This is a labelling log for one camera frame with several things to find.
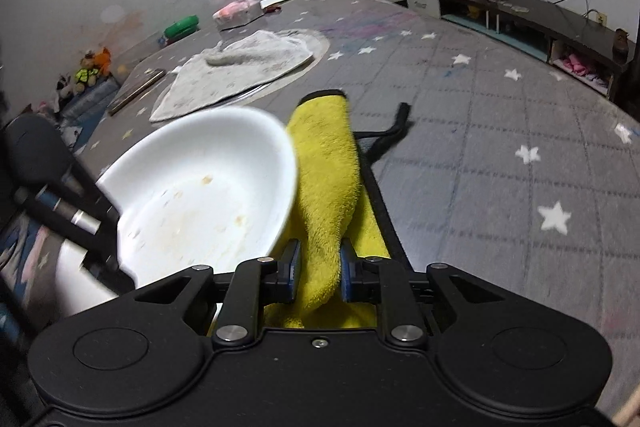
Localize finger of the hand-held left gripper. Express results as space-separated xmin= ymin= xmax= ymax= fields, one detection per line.
xmin=52 ymin=152 xmax=122 ymax=228
xmin=14 ymin=186 xmax=137 ymax=296

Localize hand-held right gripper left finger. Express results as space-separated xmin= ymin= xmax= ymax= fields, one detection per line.
xmin=134 ymin=238 xmax=304 ymax=343

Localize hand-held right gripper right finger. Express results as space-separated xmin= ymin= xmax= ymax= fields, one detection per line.
xmin=339 ymin=239 xmax=507 ymax=342

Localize white bowl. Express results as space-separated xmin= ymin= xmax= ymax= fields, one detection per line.
xmin=55 ymin=107 xmax=300 ymax=319

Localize yellow cleaning cloth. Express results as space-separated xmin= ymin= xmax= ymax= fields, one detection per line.
xmin=207 ymin=90 xmax=416 ymax=331

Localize black and white plush toy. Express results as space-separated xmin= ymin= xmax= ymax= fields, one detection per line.
xmin=54 ymin=76 xmax=76 ymax=102

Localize blue patterned bedding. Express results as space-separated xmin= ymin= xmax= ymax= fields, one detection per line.
xmin=57 ymin=79 xmax=122 ymax=125

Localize brown teddy bear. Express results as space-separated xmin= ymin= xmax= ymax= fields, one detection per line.
xmin=75 ymin=52 xmax=101 ymax=96

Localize orange plush toy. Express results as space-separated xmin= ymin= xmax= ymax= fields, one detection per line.
xmin=95 ymin=47 xmax=114 ymax=78

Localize grey printed towel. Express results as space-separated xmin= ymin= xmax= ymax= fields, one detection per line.
xmin=149 ymin=29 xmax=314 ymax=123

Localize green plastic toy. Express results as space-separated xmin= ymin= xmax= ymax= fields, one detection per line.
xmin=163 ymin=15 xmax=200 ymax=40

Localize soft tissue pack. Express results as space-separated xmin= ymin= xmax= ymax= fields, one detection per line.
xmin=211 ymin=0 xmax=264 ymax=30

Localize pink slippers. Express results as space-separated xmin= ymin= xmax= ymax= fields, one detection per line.
xmin=562 ymin=54 xmax=592 ymax=76

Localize dark television stand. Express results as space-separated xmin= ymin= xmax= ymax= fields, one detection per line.
xmin=402 ymin=0 xmax=634 ymax=101

